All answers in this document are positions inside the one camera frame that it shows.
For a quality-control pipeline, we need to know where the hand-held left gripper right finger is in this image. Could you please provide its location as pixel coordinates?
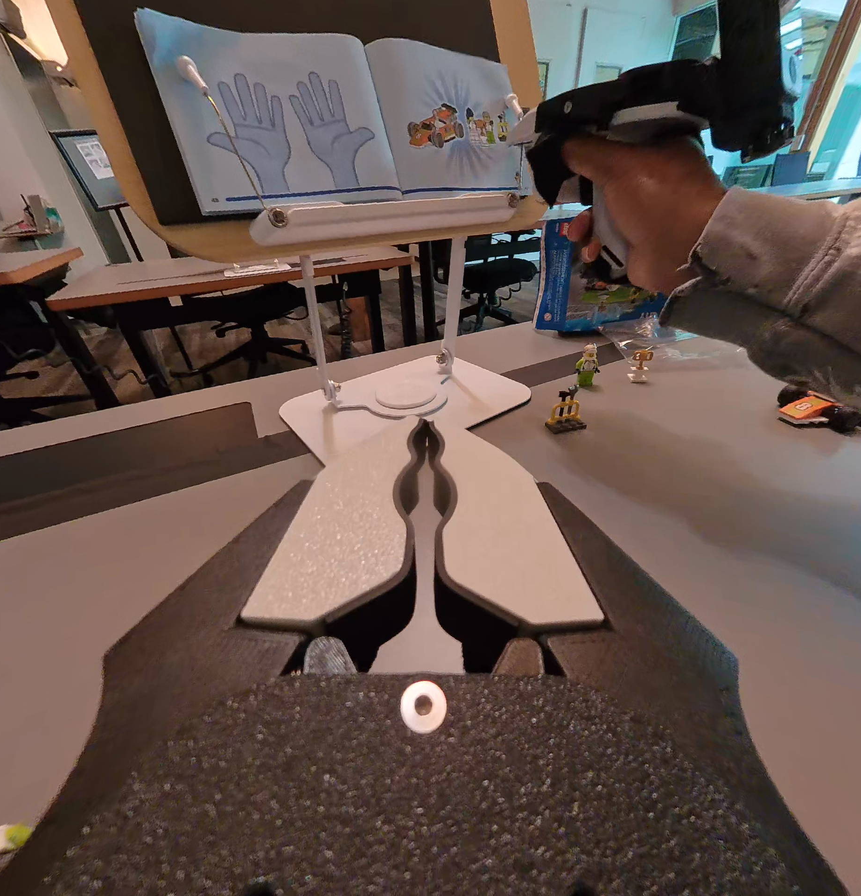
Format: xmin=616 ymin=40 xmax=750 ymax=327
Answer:
xmin=431 ymin=418 xmax=606 ymax=638

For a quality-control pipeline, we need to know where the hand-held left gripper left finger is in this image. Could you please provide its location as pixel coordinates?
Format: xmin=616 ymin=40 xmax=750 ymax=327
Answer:
xmin=242 ymin=418 xmax=423 ymax=634

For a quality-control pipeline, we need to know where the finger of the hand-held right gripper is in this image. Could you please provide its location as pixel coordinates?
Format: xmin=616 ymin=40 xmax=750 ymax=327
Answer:
xmin=599 ymin=107 xmax=711 ymax=141

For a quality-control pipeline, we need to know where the white booklet stand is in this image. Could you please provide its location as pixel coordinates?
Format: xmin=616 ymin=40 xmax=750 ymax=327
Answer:
xmin=249 ymin=189 xmax=532 ymax=463

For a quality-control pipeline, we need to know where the orange lego race car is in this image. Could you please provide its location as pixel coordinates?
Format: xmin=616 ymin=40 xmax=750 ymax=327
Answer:
xmin=778 ymin=385 xmax=861 ymax=432

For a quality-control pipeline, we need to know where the lego instruction booklet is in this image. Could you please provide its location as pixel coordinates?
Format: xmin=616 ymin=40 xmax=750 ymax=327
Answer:
xmin=134 ymin=7 xmax=532 ymax=218

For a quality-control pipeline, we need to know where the person's right forearm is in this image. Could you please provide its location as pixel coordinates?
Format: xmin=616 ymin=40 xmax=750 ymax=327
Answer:
xmin=669 ymin=182 xmax=861 ymax=407

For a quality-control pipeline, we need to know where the blue lego set box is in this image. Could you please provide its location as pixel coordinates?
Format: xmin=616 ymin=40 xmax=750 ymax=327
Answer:
xmin=536 ymin=217 xmax=669 ymax=334

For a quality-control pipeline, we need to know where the person's right hand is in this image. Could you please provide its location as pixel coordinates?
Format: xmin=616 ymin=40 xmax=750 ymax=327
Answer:
xmin=561 ymin=133 xmax=728 ymax=295

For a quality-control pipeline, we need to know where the clear plastic bag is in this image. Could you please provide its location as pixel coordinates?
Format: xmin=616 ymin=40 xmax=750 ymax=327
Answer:
xmin=606 ymin=315 xmax=700 ymax=359

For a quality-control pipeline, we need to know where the black office chair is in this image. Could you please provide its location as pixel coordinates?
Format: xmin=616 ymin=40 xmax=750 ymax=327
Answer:
xmin=459 ymin=231 xmax=543 ymax=333

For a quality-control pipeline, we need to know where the small wooden desk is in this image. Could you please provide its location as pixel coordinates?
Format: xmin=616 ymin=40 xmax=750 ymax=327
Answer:
xmin=46 ymin=245 xmax=417 ymax=396

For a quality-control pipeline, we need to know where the white display stand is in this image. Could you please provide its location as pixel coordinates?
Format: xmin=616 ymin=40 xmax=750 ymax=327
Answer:
xmin=4 ymin=194 xmax=60 ymax=239

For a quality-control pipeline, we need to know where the small wall monitor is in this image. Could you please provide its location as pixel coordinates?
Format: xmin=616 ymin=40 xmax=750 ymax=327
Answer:
xmin=50 ymin=129 xmax=130 ymax=211

